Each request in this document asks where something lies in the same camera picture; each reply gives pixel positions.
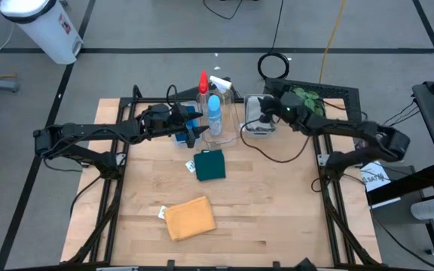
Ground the black aluminium table frame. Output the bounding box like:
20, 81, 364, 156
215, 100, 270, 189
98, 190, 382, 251
60, 84, 384, 271

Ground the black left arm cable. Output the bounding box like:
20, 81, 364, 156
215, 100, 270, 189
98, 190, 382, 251
166, 84, 179, 108

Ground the white trash can black rim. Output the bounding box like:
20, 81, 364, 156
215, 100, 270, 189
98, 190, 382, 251
0, 0, 84, 65

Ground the orange cloth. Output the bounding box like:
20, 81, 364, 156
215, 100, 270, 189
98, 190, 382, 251
157, 195, 217, 242

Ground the small clear plastic bin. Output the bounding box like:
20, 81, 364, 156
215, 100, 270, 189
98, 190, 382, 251
170, 100, 203, 148

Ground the red trigger clear spray bottle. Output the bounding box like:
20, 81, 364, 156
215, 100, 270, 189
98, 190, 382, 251
197, 70, 211, 114

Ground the white paper roll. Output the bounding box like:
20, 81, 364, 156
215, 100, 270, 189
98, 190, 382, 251
410, 198, 434, 221

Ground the green plant in white pot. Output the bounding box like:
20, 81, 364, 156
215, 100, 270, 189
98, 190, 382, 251
290, 86, 326, 117

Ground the dark green cloth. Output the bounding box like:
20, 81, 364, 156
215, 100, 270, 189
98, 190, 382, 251
185, 149, 227, 182

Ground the black coiled floor cable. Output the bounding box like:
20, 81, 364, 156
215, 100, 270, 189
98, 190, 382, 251
257, 0, 291, 81

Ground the black perforated panel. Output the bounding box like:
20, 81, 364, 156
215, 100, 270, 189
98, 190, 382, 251
262, 78, 363, 131

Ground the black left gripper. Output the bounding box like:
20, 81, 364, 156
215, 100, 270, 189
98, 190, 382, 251
141, 103, 210, 149

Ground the black looped floor cable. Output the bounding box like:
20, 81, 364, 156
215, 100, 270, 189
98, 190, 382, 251
203, 0, 244, 21

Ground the white spray bottle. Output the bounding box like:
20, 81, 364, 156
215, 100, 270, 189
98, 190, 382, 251
209, 75, 237, 125

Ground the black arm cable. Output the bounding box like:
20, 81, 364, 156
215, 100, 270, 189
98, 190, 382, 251
239, 119, 312, 164
166, 84, 179, 108

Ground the light blue capped bottle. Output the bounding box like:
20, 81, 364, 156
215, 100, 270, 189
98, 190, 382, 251
206, 93, 224, 137

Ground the white printed paper sheet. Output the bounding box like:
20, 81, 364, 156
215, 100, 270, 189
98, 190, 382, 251
359, 160, 391, 193

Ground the yellow floor cable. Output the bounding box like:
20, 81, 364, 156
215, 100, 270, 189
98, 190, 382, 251
318, 0, 348, 84

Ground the dark blue rectangular sponge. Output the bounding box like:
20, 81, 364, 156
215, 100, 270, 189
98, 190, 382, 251
174, 130, 200, 143

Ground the large clear plastic bin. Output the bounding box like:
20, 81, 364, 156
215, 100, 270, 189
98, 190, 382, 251
197, 89, 240, 148

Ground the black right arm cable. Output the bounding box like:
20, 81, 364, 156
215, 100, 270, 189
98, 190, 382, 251
239, 119, 312, 164

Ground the right clear plastic bin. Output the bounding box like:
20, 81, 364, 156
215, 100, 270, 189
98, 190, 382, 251
243, 93, 277, 139

